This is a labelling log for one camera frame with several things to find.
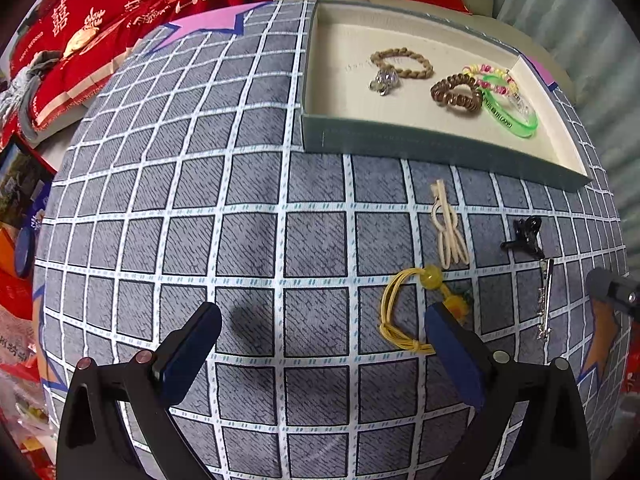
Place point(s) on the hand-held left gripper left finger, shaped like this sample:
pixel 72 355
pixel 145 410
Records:
pixel 192 355

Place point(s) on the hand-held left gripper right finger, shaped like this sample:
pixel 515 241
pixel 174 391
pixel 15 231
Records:
pixel 452 355

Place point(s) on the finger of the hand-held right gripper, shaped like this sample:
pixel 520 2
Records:
pixel 612 287

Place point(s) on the clear small hair clip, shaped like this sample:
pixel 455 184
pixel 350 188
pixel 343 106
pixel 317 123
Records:
pixel 522 105

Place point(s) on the green translucent bangle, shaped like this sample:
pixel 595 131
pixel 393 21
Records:
pixel 500 115

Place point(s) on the grey shallow box tray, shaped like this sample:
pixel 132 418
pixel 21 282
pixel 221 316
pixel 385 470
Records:
pixel 350 50

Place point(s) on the silver bar hair pin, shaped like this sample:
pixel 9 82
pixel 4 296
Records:
pixel 545 290

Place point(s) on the black claw hair clip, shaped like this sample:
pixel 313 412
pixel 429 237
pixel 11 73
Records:
pixel 525 232

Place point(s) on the cream hair clip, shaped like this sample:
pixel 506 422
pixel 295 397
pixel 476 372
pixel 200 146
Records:
pixel 450 250

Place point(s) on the grey checked tablecloth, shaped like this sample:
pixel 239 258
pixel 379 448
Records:
pixel 200 210

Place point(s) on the blue round tin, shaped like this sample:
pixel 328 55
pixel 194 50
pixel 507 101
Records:
pixel 24 252

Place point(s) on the orange gift box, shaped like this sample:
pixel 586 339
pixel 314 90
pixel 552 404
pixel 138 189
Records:
pixel 7 270

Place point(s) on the dark photo box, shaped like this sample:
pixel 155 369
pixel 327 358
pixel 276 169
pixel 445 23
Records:
pixel 22 185

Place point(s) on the pale green curtain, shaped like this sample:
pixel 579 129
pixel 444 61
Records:
pixel 575 25

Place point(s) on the pile of grey clothes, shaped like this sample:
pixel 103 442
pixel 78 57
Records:
pixel 25 85

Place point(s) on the beige plush item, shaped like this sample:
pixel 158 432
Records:
pixel 82 42

